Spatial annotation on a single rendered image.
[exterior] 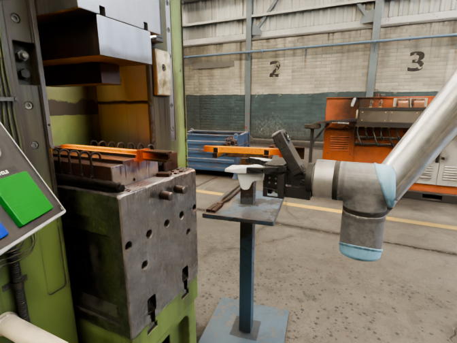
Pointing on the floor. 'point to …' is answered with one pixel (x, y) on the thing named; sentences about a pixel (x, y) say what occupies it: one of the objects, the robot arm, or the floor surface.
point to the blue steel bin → (196, 138)
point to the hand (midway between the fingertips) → (236, 162)
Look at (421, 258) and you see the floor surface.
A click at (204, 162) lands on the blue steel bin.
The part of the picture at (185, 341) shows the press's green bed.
